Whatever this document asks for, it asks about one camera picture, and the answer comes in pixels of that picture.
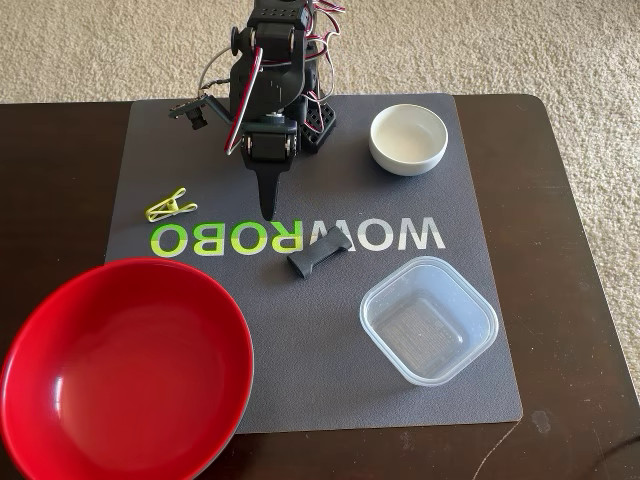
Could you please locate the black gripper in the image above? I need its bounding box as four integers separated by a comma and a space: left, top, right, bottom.
241, 120, 301, 222

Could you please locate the dark grey rubber piece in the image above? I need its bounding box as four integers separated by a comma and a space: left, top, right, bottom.
286, 225, 354, 280

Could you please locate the yellow-green wire clip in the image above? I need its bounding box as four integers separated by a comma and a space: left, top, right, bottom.
144, 187, 199, 222

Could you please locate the small white ceramic bowl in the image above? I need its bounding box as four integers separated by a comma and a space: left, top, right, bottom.
368, 103, 449, 177

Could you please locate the clear square plastic container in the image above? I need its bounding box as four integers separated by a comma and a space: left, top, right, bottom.
359, 255, 500, 389

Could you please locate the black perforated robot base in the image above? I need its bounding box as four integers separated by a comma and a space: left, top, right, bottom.
298, 99, 338, 155

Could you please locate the red plastic bowl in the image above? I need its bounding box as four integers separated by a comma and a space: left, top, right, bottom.
0, 257, 255, 480

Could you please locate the grey WOWROBO desk mat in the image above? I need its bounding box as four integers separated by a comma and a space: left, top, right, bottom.
103, 93, 524, 435

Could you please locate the red white servo cable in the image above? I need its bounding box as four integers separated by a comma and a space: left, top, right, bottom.
223, 46, 265, 156
302, 0, 347, 101

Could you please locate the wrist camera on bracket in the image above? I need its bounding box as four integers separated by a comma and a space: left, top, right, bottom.
168, 95, 235, 132

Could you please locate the grey camera cable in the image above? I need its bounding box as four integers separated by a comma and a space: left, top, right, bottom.
196, 45, 236, 101

